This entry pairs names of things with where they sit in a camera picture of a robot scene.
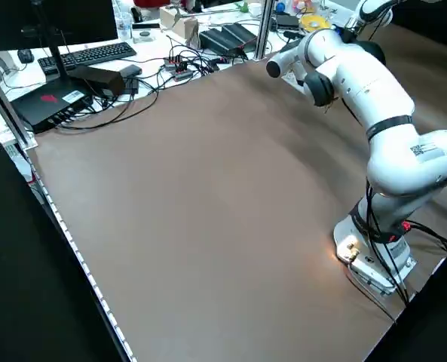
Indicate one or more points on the clear plastic cup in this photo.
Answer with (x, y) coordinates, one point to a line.
(124, 26)

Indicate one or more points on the black computer mouse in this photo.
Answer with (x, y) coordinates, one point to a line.
(26, 56)

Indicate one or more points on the black computer monitor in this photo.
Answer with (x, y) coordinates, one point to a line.
(57, 19)

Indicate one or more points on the beige cardboard box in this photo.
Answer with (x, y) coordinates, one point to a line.
(178, 22)

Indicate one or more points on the black rectangular box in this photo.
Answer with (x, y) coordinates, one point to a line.
(98, 81)

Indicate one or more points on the flat black mini computer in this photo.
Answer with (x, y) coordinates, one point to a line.
(46, 103)

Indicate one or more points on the black keyboard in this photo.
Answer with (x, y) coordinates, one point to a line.
(91, 54)

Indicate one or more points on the aluminium frame profile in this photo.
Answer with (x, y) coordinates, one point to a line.
(4, 105)

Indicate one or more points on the grey red usb hub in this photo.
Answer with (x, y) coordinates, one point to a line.
(172, 60)
(183, 73)

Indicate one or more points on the small white box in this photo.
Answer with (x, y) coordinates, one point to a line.
(144, 36)

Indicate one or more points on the black monitor stand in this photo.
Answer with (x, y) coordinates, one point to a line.
(49, 53)

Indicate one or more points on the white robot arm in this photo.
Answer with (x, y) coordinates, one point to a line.
(375, 11)
(389, 113)

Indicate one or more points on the black network switch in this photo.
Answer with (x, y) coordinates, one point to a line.
(288, 20)

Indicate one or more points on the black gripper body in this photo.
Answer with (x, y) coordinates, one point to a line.
(346, 35)

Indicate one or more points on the black ribbed box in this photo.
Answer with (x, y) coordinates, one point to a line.
(242, 32)
(217, 39)

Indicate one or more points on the small black adapter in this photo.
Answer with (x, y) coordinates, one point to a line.
(130, 69)

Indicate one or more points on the silver metal frame post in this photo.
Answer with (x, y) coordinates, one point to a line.
(264, 30)

